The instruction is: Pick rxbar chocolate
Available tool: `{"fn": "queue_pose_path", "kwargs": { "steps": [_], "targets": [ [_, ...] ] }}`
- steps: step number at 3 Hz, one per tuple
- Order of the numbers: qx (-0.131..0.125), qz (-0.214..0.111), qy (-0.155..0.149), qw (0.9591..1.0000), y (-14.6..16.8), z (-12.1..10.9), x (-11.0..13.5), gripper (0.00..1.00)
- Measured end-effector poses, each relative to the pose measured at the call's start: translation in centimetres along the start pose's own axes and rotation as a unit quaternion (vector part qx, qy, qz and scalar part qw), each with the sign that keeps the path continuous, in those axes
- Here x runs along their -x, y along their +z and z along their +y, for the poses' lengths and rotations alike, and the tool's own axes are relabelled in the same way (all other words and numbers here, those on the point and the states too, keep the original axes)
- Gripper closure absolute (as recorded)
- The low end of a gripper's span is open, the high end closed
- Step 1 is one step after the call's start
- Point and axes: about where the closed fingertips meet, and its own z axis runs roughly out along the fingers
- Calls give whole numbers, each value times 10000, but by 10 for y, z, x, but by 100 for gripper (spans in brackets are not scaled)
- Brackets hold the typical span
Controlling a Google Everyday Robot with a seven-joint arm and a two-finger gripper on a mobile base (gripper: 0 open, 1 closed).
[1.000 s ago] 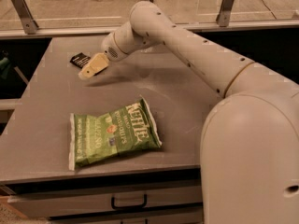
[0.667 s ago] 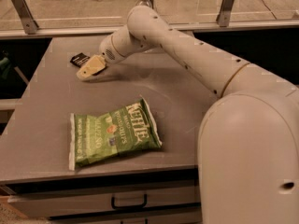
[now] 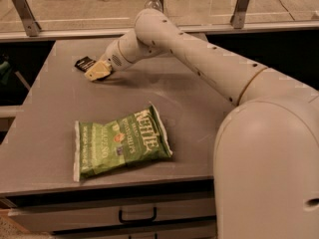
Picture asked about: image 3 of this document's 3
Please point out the black drawer handle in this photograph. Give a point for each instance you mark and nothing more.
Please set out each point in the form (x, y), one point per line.
(138, 215)

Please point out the grey cabinet lower drawer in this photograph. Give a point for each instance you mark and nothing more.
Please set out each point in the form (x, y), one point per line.
(184, 230)

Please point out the dark brown rxbar chocolate bar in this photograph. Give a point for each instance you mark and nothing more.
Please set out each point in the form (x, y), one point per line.
(85, 64)

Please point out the grey metal railing bar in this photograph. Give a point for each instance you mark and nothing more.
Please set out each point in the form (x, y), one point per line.
(8, 37)

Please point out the right metal railing bracket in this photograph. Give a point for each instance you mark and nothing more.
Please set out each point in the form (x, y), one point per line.
(237, 20)

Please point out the grey cabinet upper drawer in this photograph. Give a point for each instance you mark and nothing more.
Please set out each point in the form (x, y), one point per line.
(98, 214)

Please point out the green Kettle chips bag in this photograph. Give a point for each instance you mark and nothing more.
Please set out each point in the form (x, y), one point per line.
(136, 138)

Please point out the grey cabinet drawer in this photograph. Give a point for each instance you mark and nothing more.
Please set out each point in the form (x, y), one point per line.
(98, 214)
(184, 230)

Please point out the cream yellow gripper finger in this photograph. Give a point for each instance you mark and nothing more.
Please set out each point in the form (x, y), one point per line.
(98, 70)

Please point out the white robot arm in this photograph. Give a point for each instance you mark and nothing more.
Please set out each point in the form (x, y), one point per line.
(266, 153)

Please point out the left metal railing bracket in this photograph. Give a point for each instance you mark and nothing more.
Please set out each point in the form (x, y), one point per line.
(30, 24)

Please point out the clear plastic water bottle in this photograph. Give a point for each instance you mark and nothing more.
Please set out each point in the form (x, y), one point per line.
(154, 4)

